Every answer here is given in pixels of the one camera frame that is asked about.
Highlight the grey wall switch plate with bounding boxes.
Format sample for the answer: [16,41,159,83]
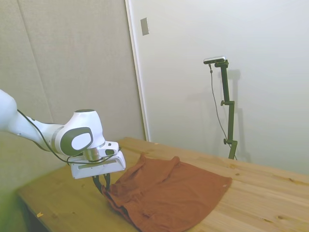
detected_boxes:
[140,17,150,36]

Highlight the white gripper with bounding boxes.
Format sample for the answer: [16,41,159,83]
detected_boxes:
[70,151,126,194]

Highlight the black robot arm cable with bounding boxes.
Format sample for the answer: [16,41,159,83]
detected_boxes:
[16,109,114,166]

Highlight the grey exterior camera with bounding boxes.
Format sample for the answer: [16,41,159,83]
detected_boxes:
[203,56,227,65]

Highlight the white vertical door trim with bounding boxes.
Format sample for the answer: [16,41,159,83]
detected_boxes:
[125,0,151,142]

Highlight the dark metal camera stand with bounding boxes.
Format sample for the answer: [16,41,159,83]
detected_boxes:
[214,59,239,160]

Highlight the red-brown cloth shorts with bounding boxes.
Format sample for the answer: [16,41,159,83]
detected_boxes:
[102,153,233,232]

